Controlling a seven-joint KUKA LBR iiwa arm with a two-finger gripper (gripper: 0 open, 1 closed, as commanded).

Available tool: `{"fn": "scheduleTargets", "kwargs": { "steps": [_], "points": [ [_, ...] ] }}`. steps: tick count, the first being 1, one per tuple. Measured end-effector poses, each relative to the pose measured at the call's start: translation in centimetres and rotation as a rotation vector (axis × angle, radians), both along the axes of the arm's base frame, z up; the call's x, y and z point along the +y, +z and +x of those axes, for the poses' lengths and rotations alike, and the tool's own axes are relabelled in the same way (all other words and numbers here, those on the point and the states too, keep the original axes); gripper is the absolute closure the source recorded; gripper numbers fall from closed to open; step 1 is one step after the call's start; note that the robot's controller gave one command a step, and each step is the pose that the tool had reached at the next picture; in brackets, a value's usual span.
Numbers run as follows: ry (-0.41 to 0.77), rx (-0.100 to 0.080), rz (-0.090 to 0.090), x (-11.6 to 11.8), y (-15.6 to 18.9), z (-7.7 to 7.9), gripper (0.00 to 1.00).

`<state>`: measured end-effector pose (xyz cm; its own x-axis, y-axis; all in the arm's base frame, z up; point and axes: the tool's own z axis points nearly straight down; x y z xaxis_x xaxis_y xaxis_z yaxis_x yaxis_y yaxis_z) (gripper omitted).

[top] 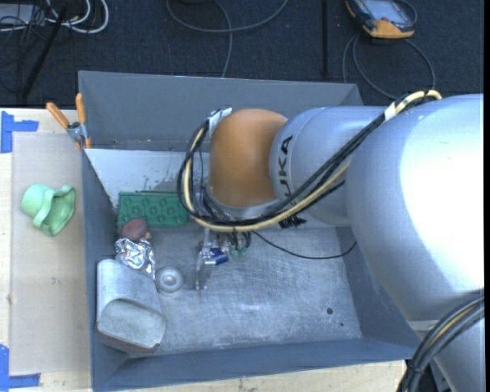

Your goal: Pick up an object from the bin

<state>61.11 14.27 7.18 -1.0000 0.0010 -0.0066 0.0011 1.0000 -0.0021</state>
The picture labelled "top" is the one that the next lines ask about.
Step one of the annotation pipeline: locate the grey metal bin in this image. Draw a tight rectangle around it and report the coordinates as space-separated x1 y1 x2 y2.
78 70 422 392

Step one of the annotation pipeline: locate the crumpled silver foil packet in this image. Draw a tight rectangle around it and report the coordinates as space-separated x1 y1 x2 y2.
114 237 157 280

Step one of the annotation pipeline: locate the dark green flat block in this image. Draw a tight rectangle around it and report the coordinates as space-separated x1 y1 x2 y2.
117 191 189 229

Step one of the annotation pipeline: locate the brown round toy food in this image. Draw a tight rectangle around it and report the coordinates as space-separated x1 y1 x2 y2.
119 218 152 242

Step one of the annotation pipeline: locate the pale cardboard board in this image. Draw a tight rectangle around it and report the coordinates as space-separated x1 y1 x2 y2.
8 131 92 376

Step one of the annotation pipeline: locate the light green plastic cup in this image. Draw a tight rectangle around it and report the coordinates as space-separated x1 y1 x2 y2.
20 183 78 238

